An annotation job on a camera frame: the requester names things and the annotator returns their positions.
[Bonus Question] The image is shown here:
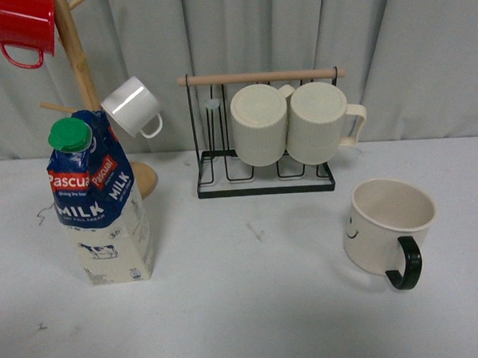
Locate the black wire cup rack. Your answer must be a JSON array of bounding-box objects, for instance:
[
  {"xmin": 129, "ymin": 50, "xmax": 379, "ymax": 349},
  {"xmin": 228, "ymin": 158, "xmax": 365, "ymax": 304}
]
[{"xmin": 177, "ymin": 66, "xmax": 346, "ymax": 199}]

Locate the red enamel mug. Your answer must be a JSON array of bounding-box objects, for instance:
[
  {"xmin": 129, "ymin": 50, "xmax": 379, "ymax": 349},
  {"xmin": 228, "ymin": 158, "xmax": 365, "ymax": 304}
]
[{"xmin": 0, "ymin": 0, "xmax": 55, "ymax": 70}]

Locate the cream ribbed mug right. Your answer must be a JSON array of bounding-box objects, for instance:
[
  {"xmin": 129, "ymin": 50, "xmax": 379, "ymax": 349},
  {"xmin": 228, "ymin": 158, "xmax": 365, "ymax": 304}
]
[{"xmin": 286, "ymin": 82, "xmax": 368, "ymax": 165}]

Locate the blue white milk carton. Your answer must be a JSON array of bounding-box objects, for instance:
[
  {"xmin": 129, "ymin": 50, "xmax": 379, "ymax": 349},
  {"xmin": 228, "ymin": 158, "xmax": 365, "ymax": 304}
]
[{"xmin": 46, "ymin": 110, "xmax": 155, "ymax": 285}]

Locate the cream ribbed mug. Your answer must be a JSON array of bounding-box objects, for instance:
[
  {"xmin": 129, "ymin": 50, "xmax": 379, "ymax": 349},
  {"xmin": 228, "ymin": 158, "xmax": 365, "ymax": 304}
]
[
  {"xmin": 231, "ymin": 84, "xmax": 295, "ymax": 167},
  {"xmin": 286, "ymin": 82, "xmax": 368, "ymax": 165}
]

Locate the cream ribbed mug left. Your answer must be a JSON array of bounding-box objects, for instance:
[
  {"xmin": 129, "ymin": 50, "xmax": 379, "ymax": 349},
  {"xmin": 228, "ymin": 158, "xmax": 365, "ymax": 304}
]
[{"xmin": 231, "ymin": 84, "xmax": 295, "ymax": 167}]

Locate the smiley mug black handle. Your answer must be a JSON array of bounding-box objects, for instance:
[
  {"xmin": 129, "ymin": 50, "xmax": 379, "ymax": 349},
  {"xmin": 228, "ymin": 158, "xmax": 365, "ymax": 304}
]
[{"xmin": 343, "ymin": 178, "xmax": 437, "ymax": 291}]

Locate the wooden mug tree stand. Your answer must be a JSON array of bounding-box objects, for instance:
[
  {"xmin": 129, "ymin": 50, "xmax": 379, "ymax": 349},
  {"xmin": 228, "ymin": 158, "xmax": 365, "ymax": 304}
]
[{"xmin": 54, "ymin": 0, "xmax": 158, "ymax": 199}]

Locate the white enamel mug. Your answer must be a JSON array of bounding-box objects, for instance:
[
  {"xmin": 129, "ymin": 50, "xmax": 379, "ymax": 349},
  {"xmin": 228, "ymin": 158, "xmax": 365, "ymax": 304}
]
[{"xmin": 100, "ymin": 76, "xmax": 163, "ymax": 139}]

